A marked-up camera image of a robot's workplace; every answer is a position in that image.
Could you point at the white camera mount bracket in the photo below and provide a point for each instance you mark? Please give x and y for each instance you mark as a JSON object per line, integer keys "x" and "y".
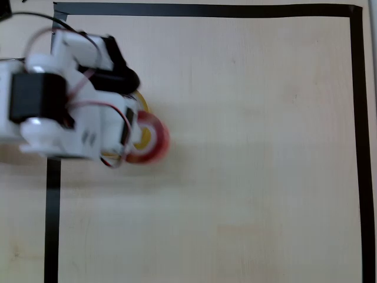
{"x": 82, "y": 48}

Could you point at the black object at corner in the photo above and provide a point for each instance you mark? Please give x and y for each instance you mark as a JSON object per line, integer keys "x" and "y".
{"x": 4, "y": 9}

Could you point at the small red tape roll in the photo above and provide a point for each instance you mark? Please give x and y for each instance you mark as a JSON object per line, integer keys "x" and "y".
{"x": 157, "y": 138}

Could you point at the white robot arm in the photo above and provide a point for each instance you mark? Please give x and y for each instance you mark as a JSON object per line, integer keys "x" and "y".
{"x": 32, "y": 97}

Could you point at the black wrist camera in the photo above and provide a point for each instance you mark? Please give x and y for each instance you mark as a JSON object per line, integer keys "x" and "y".
{"x": 117, "y": 73}

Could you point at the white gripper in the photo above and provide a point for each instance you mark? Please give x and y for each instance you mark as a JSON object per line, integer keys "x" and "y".
{"x": 127, "y": 125}

